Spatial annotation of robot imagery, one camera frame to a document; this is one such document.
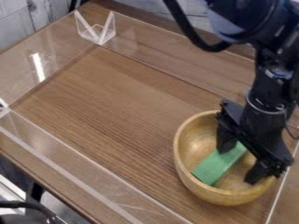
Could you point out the green rectangular block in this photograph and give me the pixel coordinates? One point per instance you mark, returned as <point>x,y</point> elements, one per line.
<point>217,164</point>

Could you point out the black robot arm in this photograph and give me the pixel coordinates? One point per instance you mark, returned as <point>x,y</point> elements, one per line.
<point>268,24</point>

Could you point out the brown wooden bowl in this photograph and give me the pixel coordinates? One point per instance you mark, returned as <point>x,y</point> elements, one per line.
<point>194,143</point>

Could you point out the clear acrylic barrier wall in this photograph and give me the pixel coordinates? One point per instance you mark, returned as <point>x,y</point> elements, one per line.
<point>92,114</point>

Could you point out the clear acrylic corner bracket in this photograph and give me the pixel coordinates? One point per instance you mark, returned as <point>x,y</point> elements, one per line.
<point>100,34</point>

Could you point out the black metal table leg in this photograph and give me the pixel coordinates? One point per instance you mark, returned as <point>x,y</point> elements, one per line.
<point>37,192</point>

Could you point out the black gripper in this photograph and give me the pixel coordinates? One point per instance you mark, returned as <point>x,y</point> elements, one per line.
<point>257,126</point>

